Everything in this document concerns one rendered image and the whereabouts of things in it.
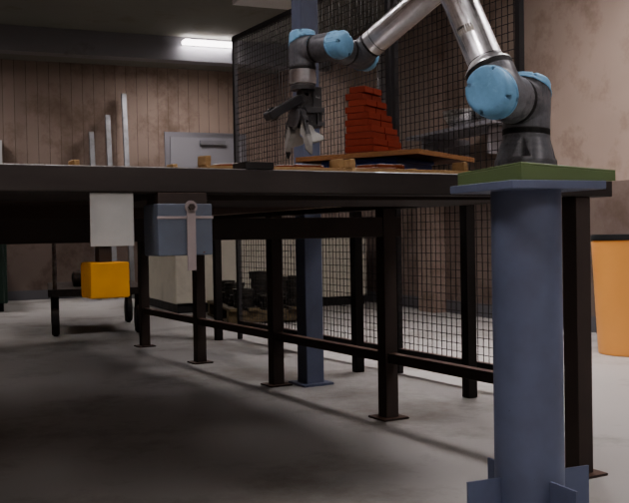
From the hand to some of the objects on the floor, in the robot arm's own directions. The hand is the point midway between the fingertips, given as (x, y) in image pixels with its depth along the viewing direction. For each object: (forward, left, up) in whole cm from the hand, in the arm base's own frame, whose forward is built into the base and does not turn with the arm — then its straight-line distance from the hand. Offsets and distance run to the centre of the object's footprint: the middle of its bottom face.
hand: (297, 157), depth 254 cm
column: (-48, -45, -96) cm, 116 cm away
